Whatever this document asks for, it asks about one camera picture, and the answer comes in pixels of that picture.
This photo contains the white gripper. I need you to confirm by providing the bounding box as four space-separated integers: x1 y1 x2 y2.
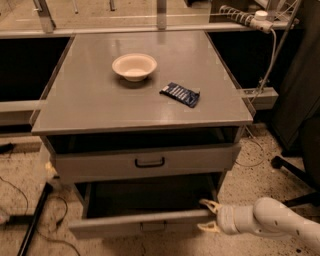
197 199 257 235

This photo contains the grey drawer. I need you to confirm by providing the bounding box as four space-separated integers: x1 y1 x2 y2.
51 143 241 184
69 174 216 239

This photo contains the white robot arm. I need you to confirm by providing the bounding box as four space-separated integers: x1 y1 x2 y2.
198 197 320 253

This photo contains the grey drawer cabinet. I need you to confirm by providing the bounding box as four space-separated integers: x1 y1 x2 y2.
30 30 254 214

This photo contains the grey top drawer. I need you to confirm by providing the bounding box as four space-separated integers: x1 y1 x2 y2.
51 143 241 184

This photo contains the blue snack packet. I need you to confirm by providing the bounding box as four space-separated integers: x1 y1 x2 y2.
160 82 200 108

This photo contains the black office chair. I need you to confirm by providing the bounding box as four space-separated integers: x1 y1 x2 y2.
270 113 320 209

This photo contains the white bowl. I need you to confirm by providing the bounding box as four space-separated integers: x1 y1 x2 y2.
112 53 157 82

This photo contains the black floor stand bar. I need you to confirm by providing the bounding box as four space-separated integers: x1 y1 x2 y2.
0 183 53 256

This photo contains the white power strip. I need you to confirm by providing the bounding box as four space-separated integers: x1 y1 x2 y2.
219 5 273 33

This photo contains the grey metal frame rail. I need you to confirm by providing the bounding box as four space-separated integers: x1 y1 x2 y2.
238 87 278 111

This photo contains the white power cable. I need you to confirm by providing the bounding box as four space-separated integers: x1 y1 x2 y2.
234 28 278 168

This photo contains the black floor cable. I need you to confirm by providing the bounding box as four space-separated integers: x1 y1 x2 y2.
0 176 81 256

